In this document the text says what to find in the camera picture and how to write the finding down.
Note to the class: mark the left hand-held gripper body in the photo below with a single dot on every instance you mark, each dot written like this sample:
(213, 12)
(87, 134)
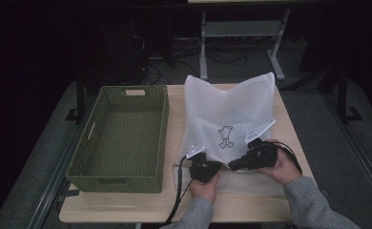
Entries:
(201, 167)

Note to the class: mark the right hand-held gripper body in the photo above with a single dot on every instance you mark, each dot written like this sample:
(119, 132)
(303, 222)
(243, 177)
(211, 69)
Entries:
(260, 154)

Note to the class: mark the white mesh laundry bag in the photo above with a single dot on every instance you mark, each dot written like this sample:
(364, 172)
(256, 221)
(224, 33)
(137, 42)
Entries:
(228, 108)

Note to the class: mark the green woven basket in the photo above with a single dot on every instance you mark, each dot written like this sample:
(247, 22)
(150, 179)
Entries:
(123, 140)

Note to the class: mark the person's left hand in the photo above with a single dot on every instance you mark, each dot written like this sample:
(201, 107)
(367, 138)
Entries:
(204, 189)

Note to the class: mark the person's right hand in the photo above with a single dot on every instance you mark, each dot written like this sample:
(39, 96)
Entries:
(284, 168)

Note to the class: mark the black metal stand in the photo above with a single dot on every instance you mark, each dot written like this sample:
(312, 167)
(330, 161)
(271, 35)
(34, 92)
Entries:
(343, 95)
(80, 101)

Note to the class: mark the metal floor rail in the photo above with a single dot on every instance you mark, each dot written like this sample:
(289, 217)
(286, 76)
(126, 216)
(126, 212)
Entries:
(57, 171)
(362, 149)

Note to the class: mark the metal rack frame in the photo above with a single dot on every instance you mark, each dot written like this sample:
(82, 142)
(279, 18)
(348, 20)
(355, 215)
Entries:
(241, 28)

